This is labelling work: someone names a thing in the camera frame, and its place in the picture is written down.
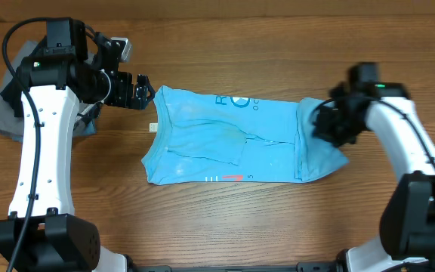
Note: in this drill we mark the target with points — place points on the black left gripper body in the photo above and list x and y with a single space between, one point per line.
115 91

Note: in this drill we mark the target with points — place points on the black table edge rail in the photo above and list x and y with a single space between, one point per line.
232 268

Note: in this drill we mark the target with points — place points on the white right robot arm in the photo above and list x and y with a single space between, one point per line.
406 240

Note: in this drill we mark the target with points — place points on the grey folded garment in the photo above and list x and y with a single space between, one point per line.
11 126

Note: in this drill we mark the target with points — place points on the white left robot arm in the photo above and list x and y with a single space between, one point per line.
74 65

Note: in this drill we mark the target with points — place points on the black folded garment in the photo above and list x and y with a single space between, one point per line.
10 92

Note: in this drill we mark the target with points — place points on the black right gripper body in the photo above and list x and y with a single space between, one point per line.
343 125

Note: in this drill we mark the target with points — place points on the light blue printed t-shirt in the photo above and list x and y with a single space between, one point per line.
217 138

